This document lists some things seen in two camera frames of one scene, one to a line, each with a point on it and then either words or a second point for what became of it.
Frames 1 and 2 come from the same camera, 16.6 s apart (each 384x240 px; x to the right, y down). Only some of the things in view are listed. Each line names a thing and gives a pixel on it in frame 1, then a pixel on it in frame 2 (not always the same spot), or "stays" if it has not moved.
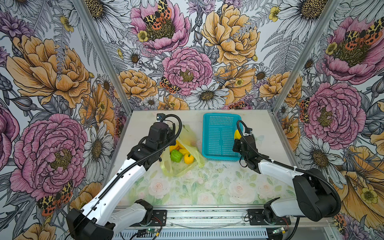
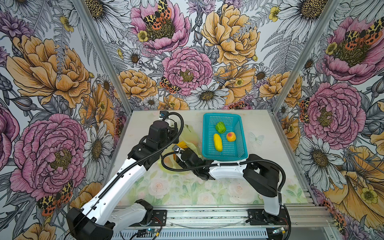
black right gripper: (237, 143) -> (180, 161)
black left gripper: (171, 134) stays
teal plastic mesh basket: (218, 130) stays
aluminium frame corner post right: (329, 11) stays
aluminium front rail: (210, 218) stays
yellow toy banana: (237, 135) -> (218, 142)
